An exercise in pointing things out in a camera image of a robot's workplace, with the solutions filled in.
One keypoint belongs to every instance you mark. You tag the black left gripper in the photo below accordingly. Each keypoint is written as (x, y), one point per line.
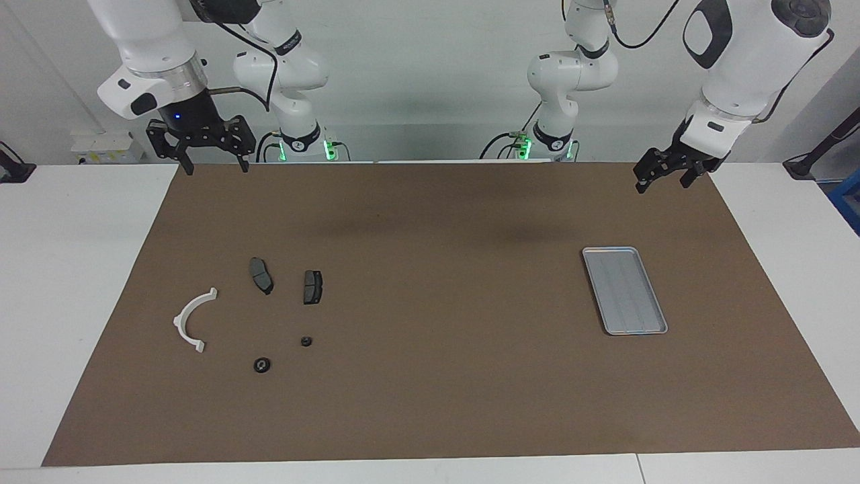
(678, 160)

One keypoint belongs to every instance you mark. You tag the brown table mat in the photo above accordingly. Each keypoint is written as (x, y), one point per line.
(430, 390)

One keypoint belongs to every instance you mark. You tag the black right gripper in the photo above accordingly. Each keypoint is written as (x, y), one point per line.
(195, 124)

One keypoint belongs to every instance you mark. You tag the rectangular dark brake pad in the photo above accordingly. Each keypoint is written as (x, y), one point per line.
(313, 287)

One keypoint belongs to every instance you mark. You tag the blue crate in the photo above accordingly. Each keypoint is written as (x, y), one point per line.
(848, 202)

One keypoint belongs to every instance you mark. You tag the white curved plastic bracket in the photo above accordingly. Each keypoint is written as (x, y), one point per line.
(179, 321)

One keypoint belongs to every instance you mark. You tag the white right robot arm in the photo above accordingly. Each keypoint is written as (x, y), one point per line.
(148, 40)

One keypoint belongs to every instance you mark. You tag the silver metal tray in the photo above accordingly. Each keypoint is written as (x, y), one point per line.
(625, 292)

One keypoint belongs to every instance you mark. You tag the large black bearing gear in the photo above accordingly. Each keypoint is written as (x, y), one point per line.
(262, 365)

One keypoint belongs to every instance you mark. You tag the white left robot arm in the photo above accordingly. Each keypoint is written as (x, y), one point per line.
(746, 60)

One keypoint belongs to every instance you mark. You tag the white box with yellow labels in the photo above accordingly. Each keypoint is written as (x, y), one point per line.
(107, 144)

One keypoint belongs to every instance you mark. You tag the curved dark brake pad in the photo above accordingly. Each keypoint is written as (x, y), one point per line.
(261, 275)

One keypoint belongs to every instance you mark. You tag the black stand with pole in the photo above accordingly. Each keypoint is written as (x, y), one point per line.
(803, 165)

